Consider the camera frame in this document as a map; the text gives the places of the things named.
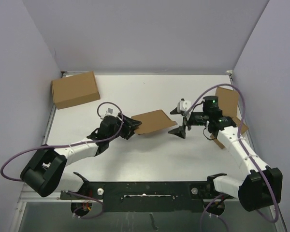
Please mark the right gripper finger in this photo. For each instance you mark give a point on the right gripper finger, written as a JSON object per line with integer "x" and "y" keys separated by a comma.
{"x": 179, "y": 132}
{"x": 174, "y": 111}

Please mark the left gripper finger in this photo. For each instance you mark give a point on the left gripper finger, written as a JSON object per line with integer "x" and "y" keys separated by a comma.
{"x": 127, "y": 133}
{"x": 130, "y": 123}

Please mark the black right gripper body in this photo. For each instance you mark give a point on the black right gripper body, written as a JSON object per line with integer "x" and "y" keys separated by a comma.
{"x": 196, "y": 118}

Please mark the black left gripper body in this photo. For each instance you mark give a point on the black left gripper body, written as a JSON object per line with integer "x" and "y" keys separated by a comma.
{"x": 118, "y": 124}

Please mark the cardboard box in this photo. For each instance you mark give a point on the cardboard box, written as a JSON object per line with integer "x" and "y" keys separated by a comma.
{"x": 75, "y": 90}
{"x": 153, "y": 121}
{"x": 244, "y": 128}
{"x": 227, "y": 101}

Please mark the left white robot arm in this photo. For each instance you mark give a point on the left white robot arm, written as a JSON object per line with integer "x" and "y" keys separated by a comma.
{"x": 44, "y": 172}

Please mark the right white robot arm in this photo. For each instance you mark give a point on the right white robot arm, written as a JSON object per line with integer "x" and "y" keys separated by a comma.
{"x": 262, "y": 184}

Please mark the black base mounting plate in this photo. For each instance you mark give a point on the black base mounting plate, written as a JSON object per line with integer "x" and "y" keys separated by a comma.
{"x": 151, "y": 196}

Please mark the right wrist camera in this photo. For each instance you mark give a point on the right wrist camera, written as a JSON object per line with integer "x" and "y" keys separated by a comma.
{"x": 183, "y": 106}

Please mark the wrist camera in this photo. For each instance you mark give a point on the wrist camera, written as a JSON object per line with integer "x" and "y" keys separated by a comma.
{"x": 109, "y": 112}
{"x": 183, "y": 106}

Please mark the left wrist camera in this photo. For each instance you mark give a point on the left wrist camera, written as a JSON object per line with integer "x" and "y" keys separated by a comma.
{"x": 109, "y": 112}

